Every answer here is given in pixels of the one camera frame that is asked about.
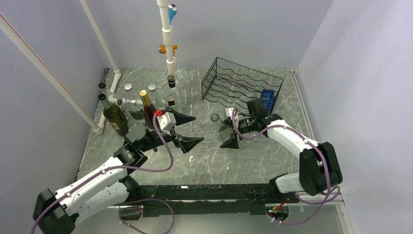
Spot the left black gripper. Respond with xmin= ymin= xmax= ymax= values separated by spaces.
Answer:
xmin=140 ymin=107 xmax=204 ymax=152

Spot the clear slim bottle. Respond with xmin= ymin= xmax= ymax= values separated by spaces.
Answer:
xmin=210 ymin=113 xmax=235 ymax=148

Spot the clear square bottle black cap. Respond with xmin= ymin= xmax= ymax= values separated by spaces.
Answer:
xmin=165 ymin=75 xmax=183 ymax=112

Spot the clear bottle dark label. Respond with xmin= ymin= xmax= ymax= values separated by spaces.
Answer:
xmin=148 ymin=84 xmax=168 ymax=112

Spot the dark gold-foil wine bottle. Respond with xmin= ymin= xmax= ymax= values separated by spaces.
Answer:
xmin=139 ymin=90 xmax=157 ymax=130

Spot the clear bottle silver cap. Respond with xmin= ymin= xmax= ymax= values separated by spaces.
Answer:
xmin=124 ymin=83 xmax=144 ymax=122

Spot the dark green wine bottle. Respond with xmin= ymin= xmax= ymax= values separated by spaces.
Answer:
xmin=98 ymin=93 xmax=129 ymax=137

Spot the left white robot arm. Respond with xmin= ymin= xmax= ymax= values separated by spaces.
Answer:
xmin=31 ymin=107 xmax=204 ymax=234

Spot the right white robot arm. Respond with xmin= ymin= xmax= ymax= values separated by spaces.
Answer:
xmin=221 ymin=98 xmax=343 ymax=202

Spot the blue square glass bottle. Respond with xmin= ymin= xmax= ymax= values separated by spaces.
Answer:
xmin=255 ymin=89 xmax=276 ymax=139

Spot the orange pipe clamp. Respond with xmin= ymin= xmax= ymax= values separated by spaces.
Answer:
xmin=158 ymin=44 xmax=178 ymax=55

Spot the blue pipe clip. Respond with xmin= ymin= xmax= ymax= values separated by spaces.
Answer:
xmin=168 ymin=4 xmax=178 ymax=25

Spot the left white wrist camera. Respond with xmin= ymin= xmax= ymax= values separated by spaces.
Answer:
xmin=154 ymin=110 xmax=177 ymax=131

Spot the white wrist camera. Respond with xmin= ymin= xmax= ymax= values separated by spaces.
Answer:
xmin=154 ymin=110 xmax=177 ymax=131
xmin=224 ymin=107 xmax=234 ymax=121

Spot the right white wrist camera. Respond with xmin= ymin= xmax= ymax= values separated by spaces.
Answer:
xmin=224 ymin=107 xmax=234 ymax=121

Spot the black wire wine rack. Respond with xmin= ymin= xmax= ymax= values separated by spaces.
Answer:
xmin=201 ymin=57 xmax=283 ymax=115

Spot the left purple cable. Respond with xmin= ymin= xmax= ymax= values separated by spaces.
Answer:
xmin=31 ymin=115 xmax=175 ymax=234

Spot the purple cable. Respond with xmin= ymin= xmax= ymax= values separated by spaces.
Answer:
xmin=231 ymin=108 xmax=341 ymax=226
xmin=31 ymin=115 xmax=175 ymax=234

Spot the white PVC pipe frame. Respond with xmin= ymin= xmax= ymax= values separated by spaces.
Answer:
xmin=0 ymin=0 xmax=176 ymax=135

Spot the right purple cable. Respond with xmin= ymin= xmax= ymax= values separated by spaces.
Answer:
xmin=231 ymin=108 xmax=341 ymax=226

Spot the aluminium frame rail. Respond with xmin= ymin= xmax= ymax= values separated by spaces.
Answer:
xmin=51 ymin=69 xmax=356 ymax=234

